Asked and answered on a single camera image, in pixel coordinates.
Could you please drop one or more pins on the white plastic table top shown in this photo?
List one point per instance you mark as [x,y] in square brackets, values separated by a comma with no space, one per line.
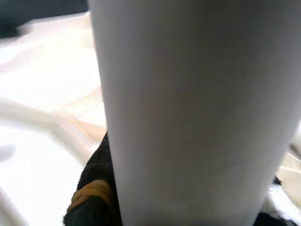
[47,82]

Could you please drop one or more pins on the tan rubber band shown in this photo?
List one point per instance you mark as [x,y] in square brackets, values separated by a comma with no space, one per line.
[91,191]

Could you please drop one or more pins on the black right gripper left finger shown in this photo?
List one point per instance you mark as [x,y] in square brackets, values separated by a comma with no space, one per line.
[98,169]

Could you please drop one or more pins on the white plastic table leg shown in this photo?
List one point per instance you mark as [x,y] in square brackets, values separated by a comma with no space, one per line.
[195,106]

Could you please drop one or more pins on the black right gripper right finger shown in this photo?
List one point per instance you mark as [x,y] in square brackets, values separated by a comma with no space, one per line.
[270,216]

